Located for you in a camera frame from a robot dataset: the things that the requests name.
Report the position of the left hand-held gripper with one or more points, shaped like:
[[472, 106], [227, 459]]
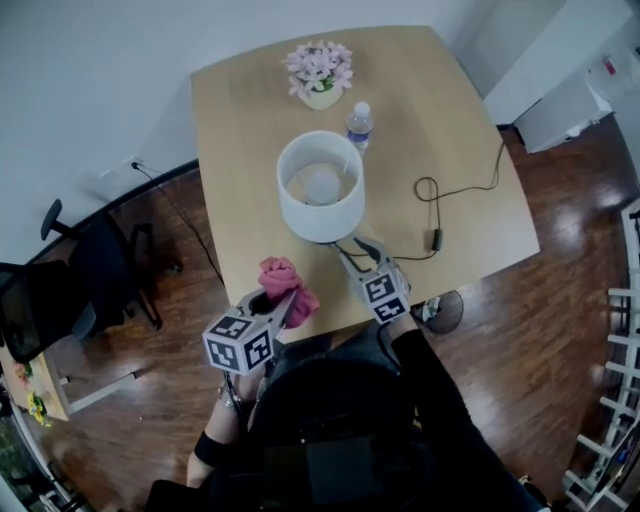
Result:
[[225, 352]]

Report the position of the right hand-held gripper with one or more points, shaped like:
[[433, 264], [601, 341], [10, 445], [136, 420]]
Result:
[[382, 295]]

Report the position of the pink cleaning cloth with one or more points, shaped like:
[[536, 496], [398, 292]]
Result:
[[282, 280]]

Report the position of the white table lamp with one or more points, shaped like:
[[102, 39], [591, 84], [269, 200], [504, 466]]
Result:
[[320, 220]]

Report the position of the person's right forearm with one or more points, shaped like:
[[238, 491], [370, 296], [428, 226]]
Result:
[[425, 360]]

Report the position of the person's left forearm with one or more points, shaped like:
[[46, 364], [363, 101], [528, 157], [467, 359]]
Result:
[[225, 425]]

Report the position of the metal wrist watch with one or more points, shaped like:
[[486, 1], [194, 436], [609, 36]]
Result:
[[227, 395]]

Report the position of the black mesh waste bin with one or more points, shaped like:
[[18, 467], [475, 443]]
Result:
[[445, 315]]

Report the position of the clear plastic water bottle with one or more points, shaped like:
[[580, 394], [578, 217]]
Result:
[[360, 127]]

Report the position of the person's black-clothed torso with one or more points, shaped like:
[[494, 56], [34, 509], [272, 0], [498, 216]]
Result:
[[350, 450]]

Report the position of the black office chair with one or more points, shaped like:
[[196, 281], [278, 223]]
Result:
[[100, 270]]

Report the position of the white-legged wooden table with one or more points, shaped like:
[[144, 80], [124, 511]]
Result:
[[50, 385]]

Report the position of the white water dispenser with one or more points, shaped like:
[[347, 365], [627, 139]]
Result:
[[555, 120]]

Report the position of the yellow potted flowers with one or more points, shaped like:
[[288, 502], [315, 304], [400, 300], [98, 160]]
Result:
[[39, 407]]

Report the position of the orange pink potted flowers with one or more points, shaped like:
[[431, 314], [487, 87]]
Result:
[[24, 371]]

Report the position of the white low table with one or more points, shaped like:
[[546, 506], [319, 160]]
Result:
[[615, 415], [625, 300]]

